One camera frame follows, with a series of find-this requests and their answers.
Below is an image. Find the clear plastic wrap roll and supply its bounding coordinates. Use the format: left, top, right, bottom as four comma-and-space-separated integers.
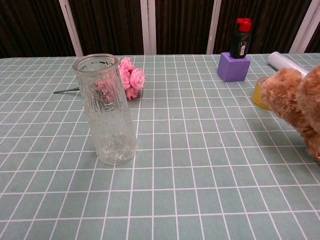
267, 51, 310, 76

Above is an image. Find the purple foam cube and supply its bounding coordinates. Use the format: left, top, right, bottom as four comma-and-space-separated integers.
216, 52, 252, 83

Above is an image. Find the transparent textured glass vase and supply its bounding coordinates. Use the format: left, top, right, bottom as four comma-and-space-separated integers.
72, 53, 139, 166

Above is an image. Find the brown teddy bear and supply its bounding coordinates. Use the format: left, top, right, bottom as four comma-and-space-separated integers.
259, 63, 320, 164

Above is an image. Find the pink artificial flower bouquet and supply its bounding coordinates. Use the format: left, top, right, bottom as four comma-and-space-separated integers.
52, 57, 146, 101

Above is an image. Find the black bottle red cap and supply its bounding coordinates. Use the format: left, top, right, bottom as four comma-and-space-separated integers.
229, 17, 253, 60

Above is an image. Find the yellow adhesive tape roll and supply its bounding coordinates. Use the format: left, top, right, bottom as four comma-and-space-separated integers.
251, 76, 272, 111

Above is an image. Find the white partition post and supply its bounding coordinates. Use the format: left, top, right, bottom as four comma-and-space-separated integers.
58, 0, 84, 57
139, 0, 158, 55
205, 0, 223, 55
289, 0, 320, 54

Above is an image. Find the green grid-patterned table mat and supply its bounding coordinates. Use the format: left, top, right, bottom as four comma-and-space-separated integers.
0, 53, 320, 240

